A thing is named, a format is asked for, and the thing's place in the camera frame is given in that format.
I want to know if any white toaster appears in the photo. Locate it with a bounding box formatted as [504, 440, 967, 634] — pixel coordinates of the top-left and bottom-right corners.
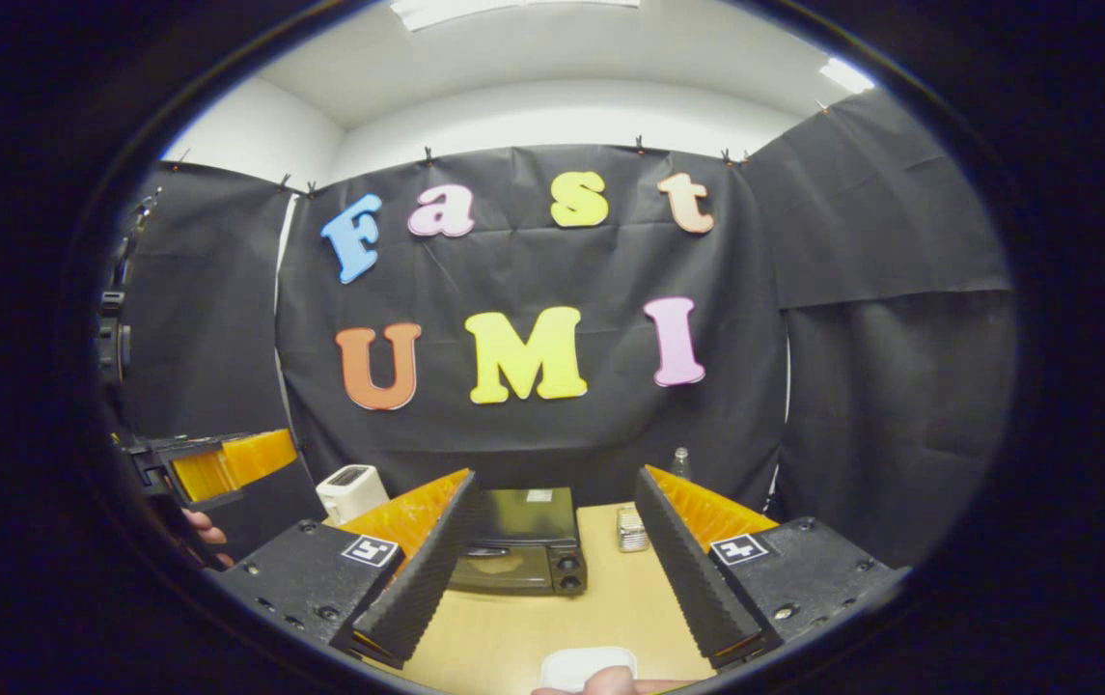
[315, 464, 392, 526]

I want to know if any black electric oven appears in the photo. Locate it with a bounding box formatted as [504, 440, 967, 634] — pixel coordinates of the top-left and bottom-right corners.
[446, 486, 590, 598]

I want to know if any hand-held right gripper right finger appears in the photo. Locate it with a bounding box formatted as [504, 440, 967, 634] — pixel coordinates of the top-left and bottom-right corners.
[634, 464, 900, 669]

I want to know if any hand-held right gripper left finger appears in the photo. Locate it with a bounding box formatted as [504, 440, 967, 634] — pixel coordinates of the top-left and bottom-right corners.
[214, 468, 482, 670]

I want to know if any white plate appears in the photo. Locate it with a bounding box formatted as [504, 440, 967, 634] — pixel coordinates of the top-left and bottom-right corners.
[539, 646, 640, 693]

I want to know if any black equipment stand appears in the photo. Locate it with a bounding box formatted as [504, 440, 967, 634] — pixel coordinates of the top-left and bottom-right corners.
[94, 186, 165, 389]

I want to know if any ceiling light panel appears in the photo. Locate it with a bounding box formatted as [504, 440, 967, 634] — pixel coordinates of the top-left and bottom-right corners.
[818, 57, 877, 96]

